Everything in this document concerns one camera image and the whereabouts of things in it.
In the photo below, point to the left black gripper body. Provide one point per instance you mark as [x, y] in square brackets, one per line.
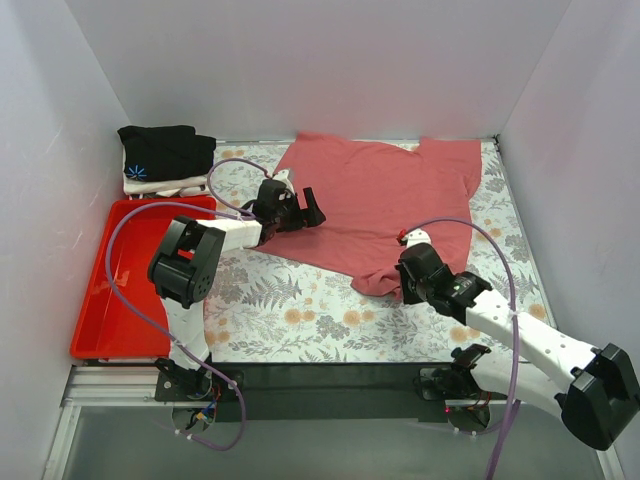
[299, 213]

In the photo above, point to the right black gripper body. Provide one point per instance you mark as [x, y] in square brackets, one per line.
[406, 288]

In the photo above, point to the pink t-shirt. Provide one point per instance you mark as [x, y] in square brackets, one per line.
[369, 193]

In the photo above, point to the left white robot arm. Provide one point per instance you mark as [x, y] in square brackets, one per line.
[184, 266]

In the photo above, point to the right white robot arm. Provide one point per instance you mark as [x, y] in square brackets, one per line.
[593, 391]

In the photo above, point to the white folded t-shirt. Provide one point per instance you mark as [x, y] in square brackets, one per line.
[188, 187]

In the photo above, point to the floral patterned table mat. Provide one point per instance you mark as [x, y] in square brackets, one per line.
[264, 308]

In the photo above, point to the black folded t-shirt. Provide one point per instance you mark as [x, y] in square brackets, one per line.
[167, 153]

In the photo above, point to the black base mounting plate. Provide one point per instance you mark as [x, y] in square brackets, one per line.
[321, 391]

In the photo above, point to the red plastic tray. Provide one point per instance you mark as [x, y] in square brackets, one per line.
[106, 329]

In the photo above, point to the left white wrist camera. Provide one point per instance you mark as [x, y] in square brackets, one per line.
[286, 177]

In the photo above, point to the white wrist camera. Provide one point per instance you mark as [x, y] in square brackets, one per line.
[286, 177]
[409, 238]

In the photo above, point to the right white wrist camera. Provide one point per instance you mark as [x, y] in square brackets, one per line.
[409, 238]

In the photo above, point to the aluminium frame rail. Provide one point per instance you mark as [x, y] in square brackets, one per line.
[96, 386]

